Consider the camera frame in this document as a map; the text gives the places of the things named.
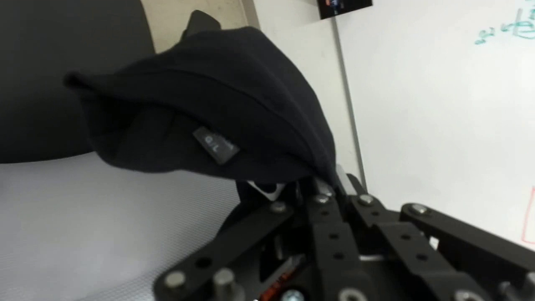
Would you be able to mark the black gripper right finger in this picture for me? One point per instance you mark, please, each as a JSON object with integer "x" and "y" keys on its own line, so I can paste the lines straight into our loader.
{"x": 423, "y": 256}

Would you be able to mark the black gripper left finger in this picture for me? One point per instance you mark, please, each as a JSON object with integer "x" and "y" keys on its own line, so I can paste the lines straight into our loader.
{"x": 328, "y": 256}

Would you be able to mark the large wall whiteboard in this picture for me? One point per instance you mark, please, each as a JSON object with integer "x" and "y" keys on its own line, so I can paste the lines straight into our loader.
{"x": 445, "y": 111}

